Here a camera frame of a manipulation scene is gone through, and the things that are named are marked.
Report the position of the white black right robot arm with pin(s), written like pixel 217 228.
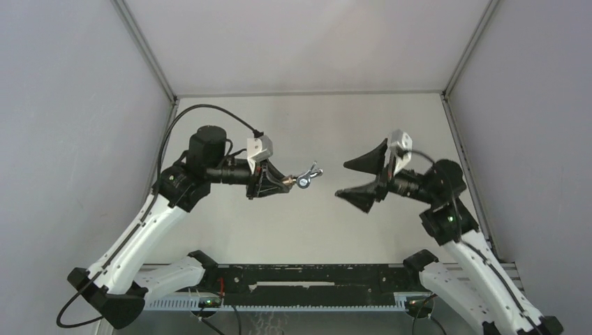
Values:
pixel 490 303

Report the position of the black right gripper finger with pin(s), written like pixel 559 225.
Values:
pixel 371 162
pixel 363 197

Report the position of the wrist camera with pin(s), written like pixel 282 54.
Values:
pixel 398 155
pixel 258 149

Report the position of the threaded metal pipe fitting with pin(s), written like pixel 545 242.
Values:
pixel 290 181

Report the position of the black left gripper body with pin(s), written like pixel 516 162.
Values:
pixel 252 185

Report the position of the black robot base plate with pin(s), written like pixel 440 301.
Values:
pixel 311 286

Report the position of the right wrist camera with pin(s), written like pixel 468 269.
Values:
pixel 398 155

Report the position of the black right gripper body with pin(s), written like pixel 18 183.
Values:
pixel 384 177

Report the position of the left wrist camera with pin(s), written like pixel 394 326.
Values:
pixel 258 149

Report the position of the chrome water faucet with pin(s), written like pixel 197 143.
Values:
pixel 307 176

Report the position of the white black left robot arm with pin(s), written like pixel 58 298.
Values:
pixel 114 286

